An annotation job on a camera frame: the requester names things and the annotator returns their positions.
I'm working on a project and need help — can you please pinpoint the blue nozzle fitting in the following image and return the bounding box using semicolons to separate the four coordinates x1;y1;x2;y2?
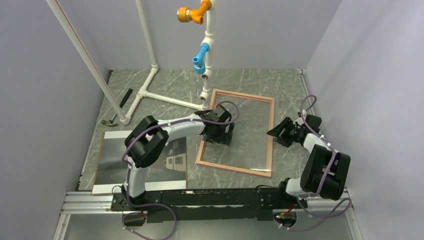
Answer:
192;43;210;75

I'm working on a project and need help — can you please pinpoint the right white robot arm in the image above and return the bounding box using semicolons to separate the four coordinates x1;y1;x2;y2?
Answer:
266;115;351;208

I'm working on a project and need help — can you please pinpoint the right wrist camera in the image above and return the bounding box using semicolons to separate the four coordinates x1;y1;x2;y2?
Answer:
294;110;307;125

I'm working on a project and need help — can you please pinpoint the white PVC pipe stand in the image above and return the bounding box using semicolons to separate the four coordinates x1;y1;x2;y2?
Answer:
47;0;217;125

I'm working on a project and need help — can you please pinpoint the orange nozzle fitting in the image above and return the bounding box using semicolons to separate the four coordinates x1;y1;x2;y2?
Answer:
176;0;213;25

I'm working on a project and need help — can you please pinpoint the aluminium extrusion rail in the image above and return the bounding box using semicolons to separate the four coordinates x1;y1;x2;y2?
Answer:
60;191;342;215

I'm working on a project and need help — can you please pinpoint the pink wooden picture frame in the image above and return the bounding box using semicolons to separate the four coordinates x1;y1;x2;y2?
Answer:
195;89;275;178

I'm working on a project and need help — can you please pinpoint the clear glass pane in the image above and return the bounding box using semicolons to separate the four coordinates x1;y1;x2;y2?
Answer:
203;95;270;170

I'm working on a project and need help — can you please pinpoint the photo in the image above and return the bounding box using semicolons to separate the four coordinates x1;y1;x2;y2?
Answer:
91;130;188;195

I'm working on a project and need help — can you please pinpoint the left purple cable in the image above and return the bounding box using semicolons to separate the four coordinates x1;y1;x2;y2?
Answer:
120;100;241;240

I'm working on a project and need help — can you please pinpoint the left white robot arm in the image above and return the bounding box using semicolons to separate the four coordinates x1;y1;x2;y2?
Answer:
122;106;235;210

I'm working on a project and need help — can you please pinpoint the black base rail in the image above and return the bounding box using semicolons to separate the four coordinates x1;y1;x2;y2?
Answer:
110;186;299;223

